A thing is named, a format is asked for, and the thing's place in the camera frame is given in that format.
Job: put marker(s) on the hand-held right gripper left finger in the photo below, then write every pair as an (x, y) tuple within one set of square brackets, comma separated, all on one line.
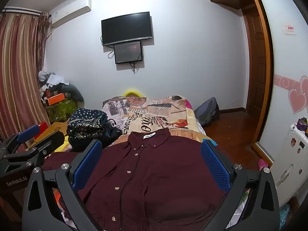
[(87, 164)]

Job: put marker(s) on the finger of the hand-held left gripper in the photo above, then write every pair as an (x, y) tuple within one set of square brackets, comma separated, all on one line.
[(51, 140), (28, 131)]

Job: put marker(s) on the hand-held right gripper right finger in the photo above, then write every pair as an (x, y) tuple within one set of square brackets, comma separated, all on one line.
[(215, 167)]

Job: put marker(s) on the maroon button shirt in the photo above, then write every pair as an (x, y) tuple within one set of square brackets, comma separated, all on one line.
[(156, 173)]

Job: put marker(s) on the navy patterned clothes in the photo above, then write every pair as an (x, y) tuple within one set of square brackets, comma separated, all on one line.
[(85, 125)]

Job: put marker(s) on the yellow cardboard box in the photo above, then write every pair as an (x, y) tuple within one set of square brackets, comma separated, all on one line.
[(54, 128)]

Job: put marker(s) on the red box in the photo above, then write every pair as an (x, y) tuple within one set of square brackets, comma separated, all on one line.
[(43, 127)]

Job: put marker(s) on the green box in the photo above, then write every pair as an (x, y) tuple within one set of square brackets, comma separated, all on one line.
[(60, 110)]

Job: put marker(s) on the dark garment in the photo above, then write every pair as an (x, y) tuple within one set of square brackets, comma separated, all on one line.
[(113, 133)]

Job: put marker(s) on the orange box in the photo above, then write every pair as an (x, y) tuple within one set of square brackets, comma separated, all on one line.
[(55, 99)]

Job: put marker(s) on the pink slipper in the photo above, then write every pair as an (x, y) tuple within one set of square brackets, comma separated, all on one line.
[(263, 164)]

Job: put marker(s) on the grey garment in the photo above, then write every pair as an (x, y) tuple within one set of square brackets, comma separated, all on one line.
[(73, 92)]

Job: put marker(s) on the grey backpack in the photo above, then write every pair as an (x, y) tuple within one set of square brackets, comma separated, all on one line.
[(207, 112)]

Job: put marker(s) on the white crumpled cloth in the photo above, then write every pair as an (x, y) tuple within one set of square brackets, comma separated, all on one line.
[(51, 79)]

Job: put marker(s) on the striped brown curtain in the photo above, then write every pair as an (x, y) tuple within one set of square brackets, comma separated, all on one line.
[(19, 72)]

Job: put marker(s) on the white cabinet with stickers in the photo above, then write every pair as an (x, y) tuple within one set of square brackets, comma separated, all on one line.
[(293, 158)]

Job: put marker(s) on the yellow round object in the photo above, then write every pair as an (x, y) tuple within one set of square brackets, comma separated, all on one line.
[(131, 93)]

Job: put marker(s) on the wooden door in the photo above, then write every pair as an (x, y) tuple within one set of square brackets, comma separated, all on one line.
[(255, 65)]

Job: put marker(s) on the small black monitor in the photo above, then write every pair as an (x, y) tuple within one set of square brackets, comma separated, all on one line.
[(128, 52)]

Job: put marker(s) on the white air conditioner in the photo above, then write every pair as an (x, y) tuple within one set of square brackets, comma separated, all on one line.
[(69, 12)]

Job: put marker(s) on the pink heart wall sticker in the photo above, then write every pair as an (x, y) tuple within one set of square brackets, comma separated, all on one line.
[(297, 98)]

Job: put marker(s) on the black wall television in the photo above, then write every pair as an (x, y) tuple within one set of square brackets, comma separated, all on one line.
[(126, 27)]

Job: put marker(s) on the small wall sign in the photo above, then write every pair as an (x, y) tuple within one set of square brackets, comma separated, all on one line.
[(290, 29)]

